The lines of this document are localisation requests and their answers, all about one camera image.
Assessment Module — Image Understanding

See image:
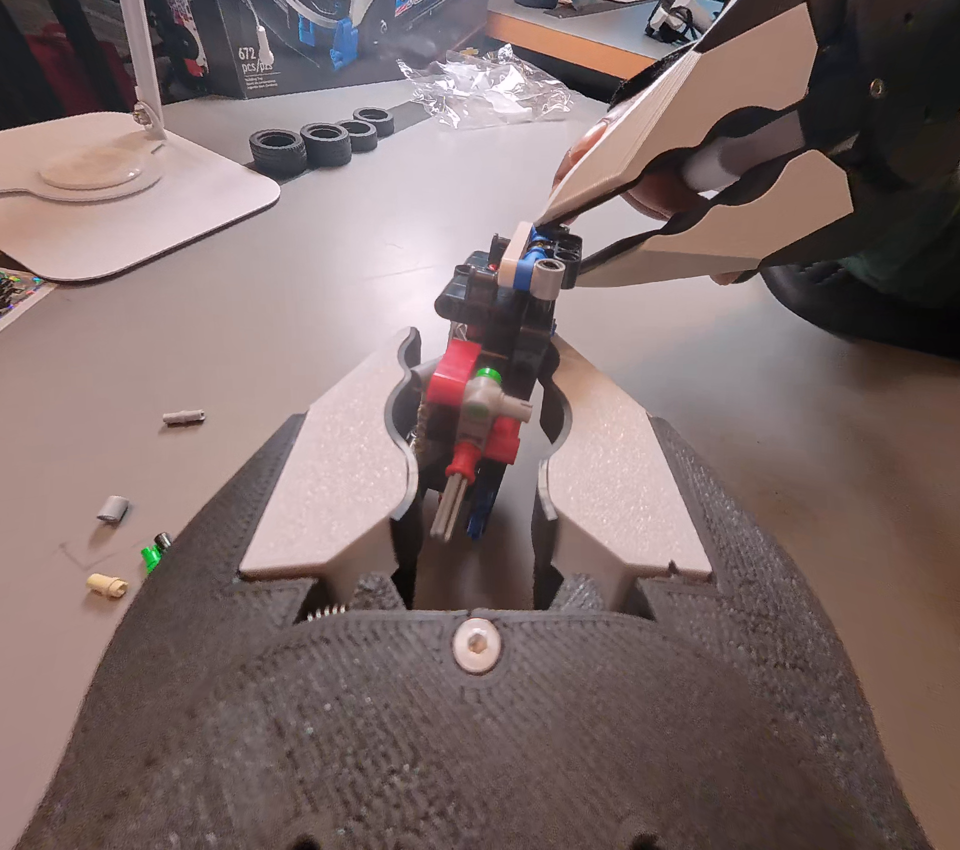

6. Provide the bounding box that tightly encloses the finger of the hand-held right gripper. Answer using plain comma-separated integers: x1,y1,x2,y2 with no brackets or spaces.
576,147,858,290
531,1,820,226

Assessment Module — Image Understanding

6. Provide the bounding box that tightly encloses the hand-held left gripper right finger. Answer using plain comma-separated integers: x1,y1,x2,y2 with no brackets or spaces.
532,338,715,607

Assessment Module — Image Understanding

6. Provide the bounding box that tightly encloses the white book stand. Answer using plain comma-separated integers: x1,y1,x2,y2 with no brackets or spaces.
0,0,282,283

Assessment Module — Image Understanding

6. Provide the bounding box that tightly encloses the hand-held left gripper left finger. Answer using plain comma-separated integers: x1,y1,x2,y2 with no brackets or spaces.
237,326,423,604

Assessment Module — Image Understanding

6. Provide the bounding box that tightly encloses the person's right hand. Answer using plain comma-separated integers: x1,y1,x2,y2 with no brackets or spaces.
555,107,755,286

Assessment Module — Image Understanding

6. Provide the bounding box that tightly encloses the wooden edged table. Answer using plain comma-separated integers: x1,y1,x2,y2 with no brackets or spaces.
487,0,751,82

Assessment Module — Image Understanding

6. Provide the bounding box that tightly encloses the colourful sticker sheet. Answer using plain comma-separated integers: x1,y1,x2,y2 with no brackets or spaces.
0,268,57,334

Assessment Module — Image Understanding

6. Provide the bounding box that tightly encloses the black red lego assembly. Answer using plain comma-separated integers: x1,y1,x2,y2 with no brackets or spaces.
411,223,586,542

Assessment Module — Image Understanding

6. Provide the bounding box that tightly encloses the clear plastic bag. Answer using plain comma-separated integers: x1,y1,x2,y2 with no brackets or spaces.
396,43,575,131

